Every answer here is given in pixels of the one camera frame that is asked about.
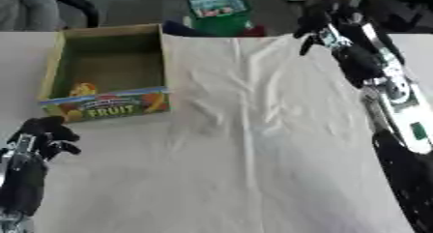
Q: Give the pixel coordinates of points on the green storage basket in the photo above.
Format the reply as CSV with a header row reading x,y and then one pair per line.
x,y
221,17

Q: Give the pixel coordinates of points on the person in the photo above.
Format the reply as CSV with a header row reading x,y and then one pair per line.
x,y
25,8

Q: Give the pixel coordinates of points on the black chair armrest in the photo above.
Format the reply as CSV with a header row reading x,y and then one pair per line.
x,y
82,5

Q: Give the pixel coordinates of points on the black chair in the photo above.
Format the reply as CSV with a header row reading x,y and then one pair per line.
x,y
410,8

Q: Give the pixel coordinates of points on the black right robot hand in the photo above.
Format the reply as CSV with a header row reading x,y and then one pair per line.
x,y
361,63

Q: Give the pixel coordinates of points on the tan cardboard box green inside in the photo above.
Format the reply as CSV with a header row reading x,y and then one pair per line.
x,y
107,109

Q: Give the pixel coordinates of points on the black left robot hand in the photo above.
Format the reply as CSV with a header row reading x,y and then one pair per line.
x,y
27,182

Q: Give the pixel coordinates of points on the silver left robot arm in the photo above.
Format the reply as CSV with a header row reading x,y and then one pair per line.
x,y
11,224

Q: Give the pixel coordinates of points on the dark blue bag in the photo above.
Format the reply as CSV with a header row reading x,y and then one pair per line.
x,y
179,30

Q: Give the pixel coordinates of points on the red object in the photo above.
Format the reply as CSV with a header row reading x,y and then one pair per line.
x,y
255,31

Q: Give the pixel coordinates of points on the yellow orange toy fruit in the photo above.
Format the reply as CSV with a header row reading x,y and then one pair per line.
x,y
82,89

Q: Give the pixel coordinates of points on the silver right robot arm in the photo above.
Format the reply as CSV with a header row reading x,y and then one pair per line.
x,y
406,153

